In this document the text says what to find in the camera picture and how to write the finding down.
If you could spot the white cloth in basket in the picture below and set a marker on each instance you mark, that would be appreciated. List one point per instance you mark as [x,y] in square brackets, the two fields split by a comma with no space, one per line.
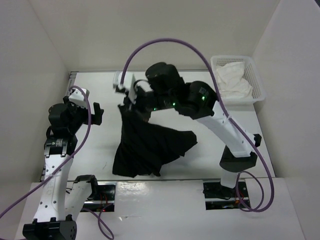
[231,82]

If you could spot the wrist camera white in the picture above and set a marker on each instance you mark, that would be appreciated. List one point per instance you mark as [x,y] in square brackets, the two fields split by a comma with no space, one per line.
[127,87]
[78,96]

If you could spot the black pleated skirt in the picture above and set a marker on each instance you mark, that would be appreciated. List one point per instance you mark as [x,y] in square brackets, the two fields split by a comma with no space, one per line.
[145,147]

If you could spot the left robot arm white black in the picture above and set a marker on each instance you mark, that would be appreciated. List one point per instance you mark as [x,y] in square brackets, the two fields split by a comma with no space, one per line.
[57,212]

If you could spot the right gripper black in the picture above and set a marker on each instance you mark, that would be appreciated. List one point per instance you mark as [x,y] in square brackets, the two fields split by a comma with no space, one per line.
[135,109]

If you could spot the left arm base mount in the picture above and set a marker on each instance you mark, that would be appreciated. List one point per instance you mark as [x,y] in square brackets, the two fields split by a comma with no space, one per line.
[104,198]

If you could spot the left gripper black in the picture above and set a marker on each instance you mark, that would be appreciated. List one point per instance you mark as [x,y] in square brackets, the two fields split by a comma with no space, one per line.
[96,118]

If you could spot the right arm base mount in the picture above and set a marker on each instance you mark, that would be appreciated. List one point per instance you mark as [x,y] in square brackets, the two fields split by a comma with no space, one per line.
[218,197]

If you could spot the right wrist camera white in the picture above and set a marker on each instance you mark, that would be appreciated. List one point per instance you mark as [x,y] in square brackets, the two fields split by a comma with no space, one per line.
[127,87]

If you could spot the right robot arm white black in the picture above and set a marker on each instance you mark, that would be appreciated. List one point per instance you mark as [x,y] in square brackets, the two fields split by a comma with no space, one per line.
[198,101]

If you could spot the white plastic basket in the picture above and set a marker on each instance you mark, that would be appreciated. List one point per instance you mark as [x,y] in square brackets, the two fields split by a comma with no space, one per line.
[251,74]

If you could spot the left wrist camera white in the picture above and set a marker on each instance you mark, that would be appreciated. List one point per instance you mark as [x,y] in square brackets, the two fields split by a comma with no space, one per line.
[78,96]

